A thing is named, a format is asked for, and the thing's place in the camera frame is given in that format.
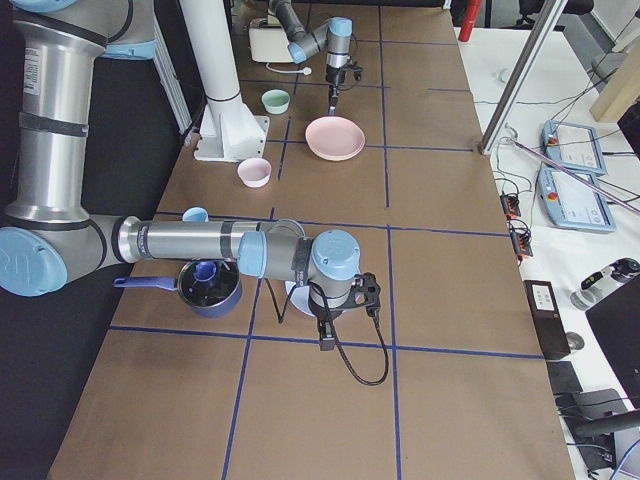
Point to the light blue cup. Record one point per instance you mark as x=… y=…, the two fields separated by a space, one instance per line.
x=195 y=215

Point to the clear water bottle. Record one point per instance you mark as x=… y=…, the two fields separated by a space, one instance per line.
x=602 y=283

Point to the light blue plate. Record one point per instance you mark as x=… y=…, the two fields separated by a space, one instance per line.
x=299 y=297

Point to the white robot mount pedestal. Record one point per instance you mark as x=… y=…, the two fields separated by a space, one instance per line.
x=229 y=132

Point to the far blue teach pendant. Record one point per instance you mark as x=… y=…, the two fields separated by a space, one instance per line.
x=573 y=145

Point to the aluminium frame post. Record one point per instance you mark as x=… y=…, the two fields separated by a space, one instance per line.
x=549 y=16

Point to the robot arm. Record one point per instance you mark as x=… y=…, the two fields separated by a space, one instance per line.
x=333 y=37
x=130 y=157

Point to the blue teach pendant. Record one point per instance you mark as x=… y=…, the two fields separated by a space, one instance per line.
x=573 y=145
x=571 y=204

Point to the near blue teach pendant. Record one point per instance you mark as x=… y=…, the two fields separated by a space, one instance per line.
x=571 y=204

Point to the black box with label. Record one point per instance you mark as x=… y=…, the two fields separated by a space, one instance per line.
x=547 y=320

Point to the dark blue saucepan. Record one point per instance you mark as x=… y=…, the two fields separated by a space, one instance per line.
x=210 y=288

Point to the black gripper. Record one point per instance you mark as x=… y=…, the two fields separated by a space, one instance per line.
x=333 y=76
x=323 y=316

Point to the red cylinder bottle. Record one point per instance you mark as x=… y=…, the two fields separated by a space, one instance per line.
x=471 y=14

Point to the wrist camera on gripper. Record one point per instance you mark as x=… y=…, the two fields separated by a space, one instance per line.
x=365 y=293
x=356 y=70

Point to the pink plate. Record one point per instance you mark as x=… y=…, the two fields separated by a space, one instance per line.
x=334 y=138

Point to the green bowl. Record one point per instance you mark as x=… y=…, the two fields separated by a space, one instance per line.
x=276 y=101

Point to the pink bowl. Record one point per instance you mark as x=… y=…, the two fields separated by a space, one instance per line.
x=254 y=172

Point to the cream toaster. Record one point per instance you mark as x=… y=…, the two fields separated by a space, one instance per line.
x=268 y=41

